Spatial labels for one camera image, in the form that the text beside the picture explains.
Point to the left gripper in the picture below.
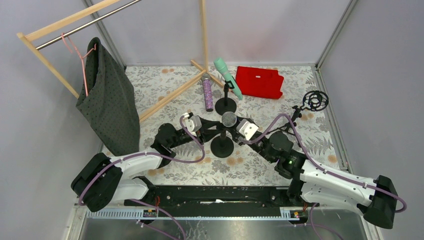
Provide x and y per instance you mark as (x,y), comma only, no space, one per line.
(202,133)

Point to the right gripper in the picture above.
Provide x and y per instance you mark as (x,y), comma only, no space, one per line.
(241,136)

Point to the black glitter microphone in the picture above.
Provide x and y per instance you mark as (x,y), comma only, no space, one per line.
(229,120)

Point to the black round-base mic stand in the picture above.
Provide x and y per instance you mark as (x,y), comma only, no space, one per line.
(225,104)

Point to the mint green microphone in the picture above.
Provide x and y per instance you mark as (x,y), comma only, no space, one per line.
(223,69)

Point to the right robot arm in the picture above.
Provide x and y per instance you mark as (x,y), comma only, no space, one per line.
(312,182)

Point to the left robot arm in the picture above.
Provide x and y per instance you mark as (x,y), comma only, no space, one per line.
(105,180)

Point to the red folded cloth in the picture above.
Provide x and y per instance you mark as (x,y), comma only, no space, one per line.
(259,82)

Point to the purple glitter microphone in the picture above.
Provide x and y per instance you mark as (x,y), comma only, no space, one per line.
(207,92)

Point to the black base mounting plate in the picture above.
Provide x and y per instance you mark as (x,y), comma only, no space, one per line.
(220,201)

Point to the dark grey dotted garment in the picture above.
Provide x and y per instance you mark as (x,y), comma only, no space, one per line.
(107,101)

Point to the wooden clothes rack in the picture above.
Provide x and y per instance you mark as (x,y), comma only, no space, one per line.
(91,10)

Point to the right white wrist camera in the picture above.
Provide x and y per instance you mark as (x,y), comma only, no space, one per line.
(247,129)

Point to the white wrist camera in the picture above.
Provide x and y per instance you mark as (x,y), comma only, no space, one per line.
(192,122)
(247,129)

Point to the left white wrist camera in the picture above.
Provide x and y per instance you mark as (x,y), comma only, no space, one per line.
(192,122)

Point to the black tripod shock-mount stand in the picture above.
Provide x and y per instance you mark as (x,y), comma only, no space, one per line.
(313,101)

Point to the pink wire hanger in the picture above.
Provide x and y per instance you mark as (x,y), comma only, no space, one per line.
(73,48)

